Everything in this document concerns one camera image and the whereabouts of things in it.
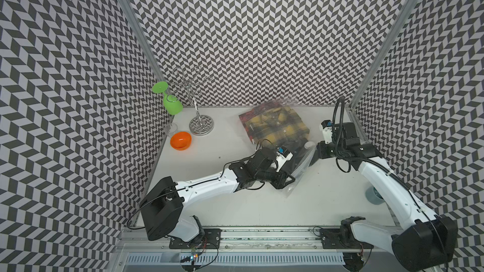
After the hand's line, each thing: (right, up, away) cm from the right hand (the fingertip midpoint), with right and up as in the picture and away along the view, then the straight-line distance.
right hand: (319, 149), depth 81 cm
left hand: (-14, -11, -7) cm, 19 cm away
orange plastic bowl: (-67, +2, +18) cm, 69 cm away
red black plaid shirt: (-34, +15, +28) cm, 46 cm away
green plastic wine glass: (-69, +20, +11) cm, 73 cm away
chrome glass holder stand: (-60, +10, +28) cm, 67 cm away
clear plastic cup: (-74, +8, +24) cm, 78 cm away
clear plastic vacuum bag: (-15, -14, -9) cm, 22 cm away
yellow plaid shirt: (-13, +10, +20) cm, 26 cm away
